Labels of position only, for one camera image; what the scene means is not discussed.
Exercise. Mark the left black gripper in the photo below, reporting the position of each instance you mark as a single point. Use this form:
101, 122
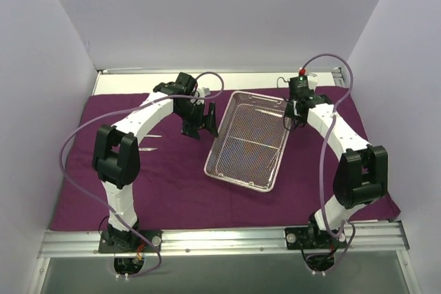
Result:
198, 124

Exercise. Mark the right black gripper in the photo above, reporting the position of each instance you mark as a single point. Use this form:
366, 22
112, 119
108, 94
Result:
289, 115

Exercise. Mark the metal mesh instrument tray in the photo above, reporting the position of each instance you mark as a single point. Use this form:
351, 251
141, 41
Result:
251, 141

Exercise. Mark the purple cloth wrap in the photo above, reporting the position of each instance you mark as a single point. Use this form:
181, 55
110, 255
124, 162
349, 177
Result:
172, 190

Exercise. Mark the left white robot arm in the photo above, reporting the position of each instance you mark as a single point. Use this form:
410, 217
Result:
116, 157

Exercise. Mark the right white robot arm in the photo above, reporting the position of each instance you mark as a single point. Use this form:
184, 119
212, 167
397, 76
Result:
361, 176

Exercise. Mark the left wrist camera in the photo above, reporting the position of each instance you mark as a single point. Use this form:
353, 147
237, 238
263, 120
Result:
185, 83

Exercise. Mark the aluminium right side rail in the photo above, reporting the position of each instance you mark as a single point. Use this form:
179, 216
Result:
338, 77

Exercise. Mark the aluminium rail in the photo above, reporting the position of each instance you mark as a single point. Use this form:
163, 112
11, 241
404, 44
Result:
338, 77
370, 236

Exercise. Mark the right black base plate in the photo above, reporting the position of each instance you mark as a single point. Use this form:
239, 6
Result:
309, 239

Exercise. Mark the aluminium front rail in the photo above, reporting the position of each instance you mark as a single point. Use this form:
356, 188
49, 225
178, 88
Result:
370, 236

